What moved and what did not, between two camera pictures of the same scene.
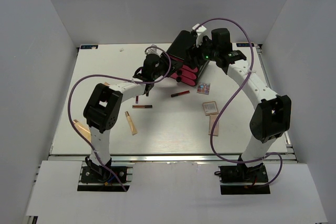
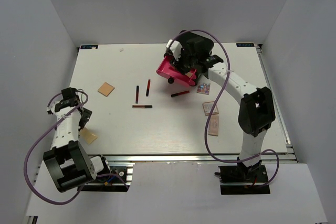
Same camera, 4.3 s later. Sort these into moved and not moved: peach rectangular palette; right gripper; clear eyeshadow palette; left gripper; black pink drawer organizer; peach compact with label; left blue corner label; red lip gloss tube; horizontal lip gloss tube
Moved: right gripper; black pink drawer organizer; left gripper
Not moved: left blue corner label; peach compact with label; peach rectangular palette; red lip gloss tube; horizontal lip gloss tube; clear eyeshadow palette
